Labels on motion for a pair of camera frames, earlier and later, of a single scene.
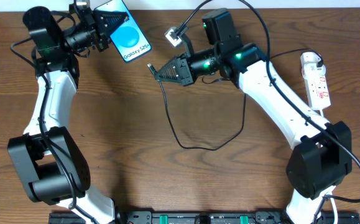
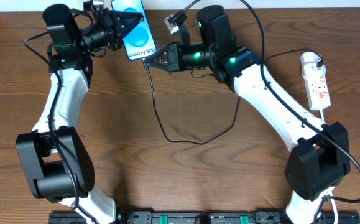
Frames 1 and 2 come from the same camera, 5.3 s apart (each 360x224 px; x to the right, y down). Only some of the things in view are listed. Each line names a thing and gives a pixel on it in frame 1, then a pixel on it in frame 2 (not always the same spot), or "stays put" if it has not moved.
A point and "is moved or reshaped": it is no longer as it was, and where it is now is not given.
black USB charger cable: [244, 105] -> [159, 117]
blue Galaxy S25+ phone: [128, 38] is moved or reshaped
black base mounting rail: [207, 217] stays put
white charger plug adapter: [310, 70] stays put
